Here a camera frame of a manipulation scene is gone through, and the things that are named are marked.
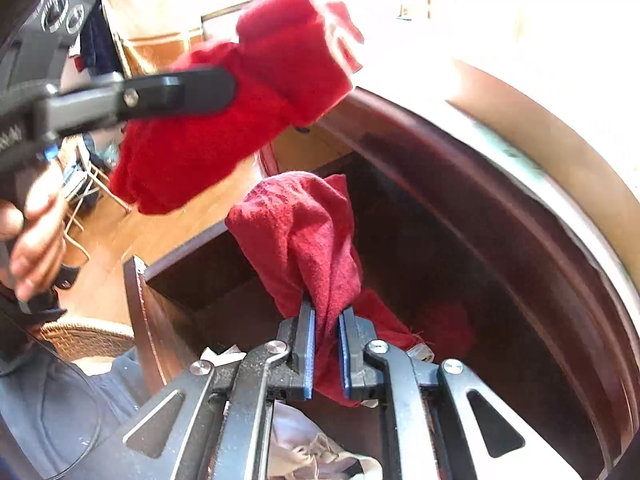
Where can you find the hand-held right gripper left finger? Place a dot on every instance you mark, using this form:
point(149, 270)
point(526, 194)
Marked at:
point(308, 360)

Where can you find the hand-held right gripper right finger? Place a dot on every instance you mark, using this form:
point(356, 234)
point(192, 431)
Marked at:
point(344, 360)

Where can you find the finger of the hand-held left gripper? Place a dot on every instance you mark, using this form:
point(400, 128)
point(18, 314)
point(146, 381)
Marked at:
point(190, 92)

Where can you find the bright red knitted underwear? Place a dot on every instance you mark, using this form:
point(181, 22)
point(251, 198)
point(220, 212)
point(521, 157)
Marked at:
point(200, 160)

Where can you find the pale underwear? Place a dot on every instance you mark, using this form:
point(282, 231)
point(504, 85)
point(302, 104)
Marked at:
point(300, 440)

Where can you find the dark red underwear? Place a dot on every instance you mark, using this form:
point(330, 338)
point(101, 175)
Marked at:
point(300, 240)

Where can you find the person's left hand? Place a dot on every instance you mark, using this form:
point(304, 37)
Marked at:
point(40, 230)

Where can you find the dark blue hanging cloth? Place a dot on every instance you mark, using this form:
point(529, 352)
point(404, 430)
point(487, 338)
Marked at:
point(97, 45)

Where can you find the wicker chair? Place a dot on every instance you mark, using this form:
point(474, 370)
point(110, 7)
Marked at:
point(90, 335)

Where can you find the person's grey clothing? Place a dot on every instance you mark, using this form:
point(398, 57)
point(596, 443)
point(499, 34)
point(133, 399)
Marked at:
point(50, 410)

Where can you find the white folding metal frame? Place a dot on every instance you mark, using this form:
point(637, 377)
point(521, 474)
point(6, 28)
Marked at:
point(95, 175)

